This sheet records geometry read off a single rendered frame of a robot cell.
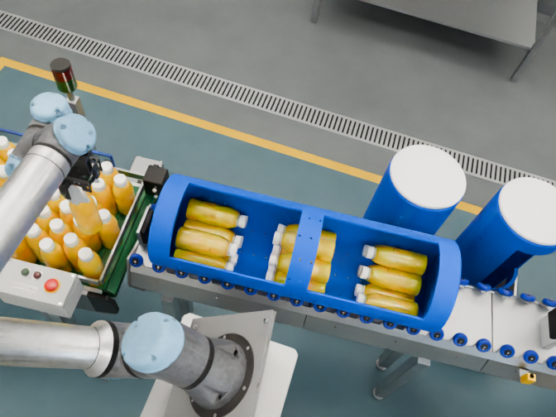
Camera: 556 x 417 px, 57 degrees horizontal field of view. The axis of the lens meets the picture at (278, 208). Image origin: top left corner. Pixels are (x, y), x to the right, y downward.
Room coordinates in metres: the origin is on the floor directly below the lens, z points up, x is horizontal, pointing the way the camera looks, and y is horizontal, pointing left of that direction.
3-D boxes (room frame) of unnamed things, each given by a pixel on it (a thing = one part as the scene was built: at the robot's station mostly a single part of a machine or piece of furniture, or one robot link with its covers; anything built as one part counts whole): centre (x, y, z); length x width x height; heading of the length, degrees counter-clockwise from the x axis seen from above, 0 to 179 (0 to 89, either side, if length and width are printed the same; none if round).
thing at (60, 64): (1.12, 0.77, 1.18); 0.06 x 0.06 x 0.16
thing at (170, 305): (0.67, 0.34, 0.31); 0.06 x 0.06 x 0.63; 88
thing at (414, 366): (0.63, -0.64, 0.31); 0.06 x 0.06 x 0.63; 88
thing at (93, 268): (0.58, 0.53, 0.98); 0.07 x 0.07 x 0.17
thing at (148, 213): (0.74, 0.40, 0.99); 0.10 x 0.02 x 0.12; 178
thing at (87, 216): (0.65, 0.52, 1.21); 0.07 x 0.07 x 0.17
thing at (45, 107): (0.64, 0.50, 1.60); 0.09 x 0.08 x 0.11; 177
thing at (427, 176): (1.15, -0.50, 1.03); 0.28 x 0.28 x 0.01
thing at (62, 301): (0.46, 0.62, 1.05); 0.20 x 0.10 x 0.10; 88
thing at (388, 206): (1.15, -0.50, 0.59); 0.28 x 0.28 x 0.88
